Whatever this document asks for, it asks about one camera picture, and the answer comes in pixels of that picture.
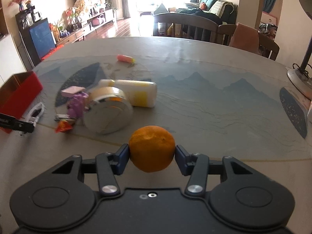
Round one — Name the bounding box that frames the dark cabinet with blue panel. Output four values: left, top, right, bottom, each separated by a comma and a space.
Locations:
15, 6, 56, 67

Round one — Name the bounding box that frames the grey desk lamp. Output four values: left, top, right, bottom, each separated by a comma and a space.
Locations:
286, 0, 312, 100

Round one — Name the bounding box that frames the red storage box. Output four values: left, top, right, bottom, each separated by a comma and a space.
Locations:
1, 71, 43, 134

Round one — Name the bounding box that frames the purple toy figure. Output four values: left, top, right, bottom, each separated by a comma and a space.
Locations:
67, 92, 89, 119

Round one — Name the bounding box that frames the silver nail clipper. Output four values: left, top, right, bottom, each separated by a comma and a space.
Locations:
54, 113, 70, 122

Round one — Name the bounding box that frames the red orange candy packet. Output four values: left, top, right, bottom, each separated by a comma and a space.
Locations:
55, 119, 76, 133

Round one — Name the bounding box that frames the wooden chair with pink cloth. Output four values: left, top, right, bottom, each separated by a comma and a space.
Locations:
216, 24, 280, 61

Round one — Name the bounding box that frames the pink flower vase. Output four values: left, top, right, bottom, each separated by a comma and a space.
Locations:
8, 0, 26, 12

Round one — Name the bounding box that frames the patterned table mat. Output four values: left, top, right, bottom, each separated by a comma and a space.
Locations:
35, 56, 311, 159

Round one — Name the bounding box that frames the dark wooden dining chair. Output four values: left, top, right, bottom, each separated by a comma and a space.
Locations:
153, 13, 220, 42

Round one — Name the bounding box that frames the red crate on floor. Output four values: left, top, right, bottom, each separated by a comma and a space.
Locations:
41, 44, 64, 61

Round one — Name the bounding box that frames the orange fruit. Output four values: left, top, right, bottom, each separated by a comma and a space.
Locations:
129, 126, 176, 173

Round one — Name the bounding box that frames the long tv console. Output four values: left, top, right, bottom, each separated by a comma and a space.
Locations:
56, 9, 116, 47

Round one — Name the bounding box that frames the white yellow-labelled bottle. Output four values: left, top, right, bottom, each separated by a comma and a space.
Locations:
98, 79, 157, 108

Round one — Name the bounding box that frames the pink cylinder with yellow tip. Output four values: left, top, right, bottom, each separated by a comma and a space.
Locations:
117, 54, 135, 64

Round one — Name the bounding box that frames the purple block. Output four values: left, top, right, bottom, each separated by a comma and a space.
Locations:
61, 86, 85, 98

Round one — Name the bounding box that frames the white cupboard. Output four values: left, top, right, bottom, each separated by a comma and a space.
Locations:
0, 34, 27, 86

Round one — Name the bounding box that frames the pink cloth on chair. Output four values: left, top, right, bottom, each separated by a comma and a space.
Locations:
229, 23, 259, 54

